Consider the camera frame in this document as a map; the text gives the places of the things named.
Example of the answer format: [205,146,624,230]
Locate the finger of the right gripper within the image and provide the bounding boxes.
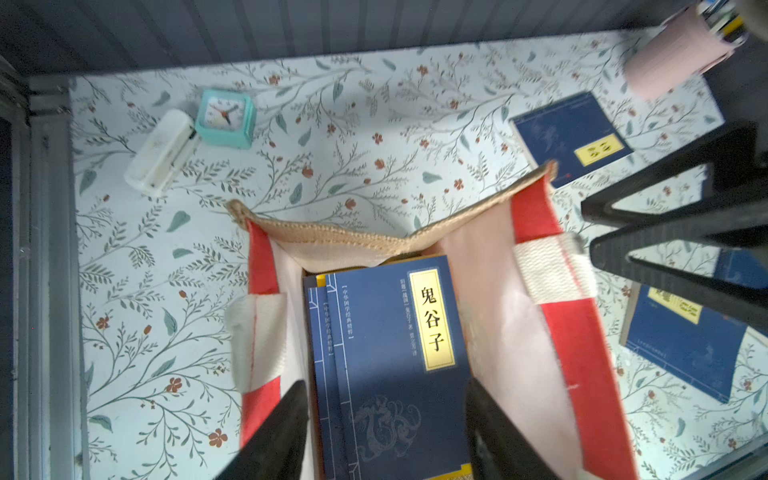
[581,121,767,248]
[589,224,767,330]

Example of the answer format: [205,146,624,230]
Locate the pink pen cup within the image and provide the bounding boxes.
[624,1,747,100]

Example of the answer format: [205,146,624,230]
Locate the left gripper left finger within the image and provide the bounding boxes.
[217,380,309,480]

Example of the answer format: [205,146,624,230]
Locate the jute canvas bag red trim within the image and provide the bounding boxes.
[225,162,638,479]

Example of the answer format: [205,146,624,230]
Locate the white eraser block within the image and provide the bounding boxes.
[124,109,200,198]

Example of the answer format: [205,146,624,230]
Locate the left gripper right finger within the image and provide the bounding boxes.
[465,377,558,479]

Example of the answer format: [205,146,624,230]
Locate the blue book yellow label back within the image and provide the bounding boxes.
[303,276,349,480]

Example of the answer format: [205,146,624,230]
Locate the mint green small box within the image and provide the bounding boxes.
[195,89,256,149]

